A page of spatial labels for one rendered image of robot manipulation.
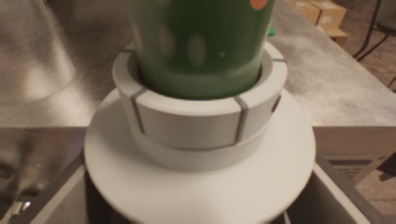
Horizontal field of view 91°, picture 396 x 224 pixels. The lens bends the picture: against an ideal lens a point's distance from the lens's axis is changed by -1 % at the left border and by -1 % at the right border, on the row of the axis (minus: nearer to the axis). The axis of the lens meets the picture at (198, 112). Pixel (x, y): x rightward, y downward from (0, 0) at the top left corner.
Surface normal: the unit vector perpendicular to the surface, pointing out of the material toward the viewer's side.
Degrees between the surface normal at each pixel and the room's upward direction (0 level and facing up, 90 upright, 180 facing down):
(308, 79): 0
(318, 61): 0
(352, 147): 90
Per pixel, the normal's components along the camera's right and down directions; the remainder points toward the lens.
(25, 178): 0.00, 0.69
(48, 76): 0.85, 0.36
